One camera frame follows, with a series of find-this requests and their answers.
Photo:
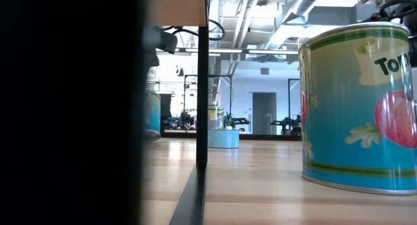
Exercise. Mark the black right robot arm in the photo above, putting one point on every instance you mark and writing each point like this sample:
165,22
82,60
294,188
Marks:
413,52

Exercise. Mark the ceiling light strip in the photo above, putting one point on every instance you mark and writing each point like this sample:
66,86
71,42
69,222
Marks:
273,51

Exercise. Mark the wooden shelf black legs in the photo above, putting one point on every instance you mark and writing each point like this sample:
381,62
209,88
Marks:
202,104

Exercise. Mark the potted plant white pot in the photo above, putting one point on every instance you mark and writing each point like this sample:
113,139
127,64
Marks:
228,120

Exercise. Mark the tomato can teal label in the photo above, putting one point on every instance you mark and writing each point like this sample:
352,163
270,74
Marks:
352,120

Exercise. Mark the silver vertical duct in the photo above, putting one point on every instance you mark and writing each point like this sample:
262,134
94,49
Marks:
215,9

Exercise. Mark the black aluminium table frame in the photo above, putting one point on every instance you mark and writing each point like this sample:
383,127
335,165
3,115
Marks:
267,137

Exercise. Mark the black blurred upright post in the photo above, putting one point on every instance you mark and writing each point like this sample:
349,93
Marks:
65,107

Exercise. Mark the ceiling vent grille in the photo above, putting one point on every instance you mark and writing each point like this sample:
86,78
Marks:
264,71

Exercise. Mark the grey door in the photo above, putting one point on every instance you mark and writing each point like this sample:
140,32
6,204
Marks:
264,111

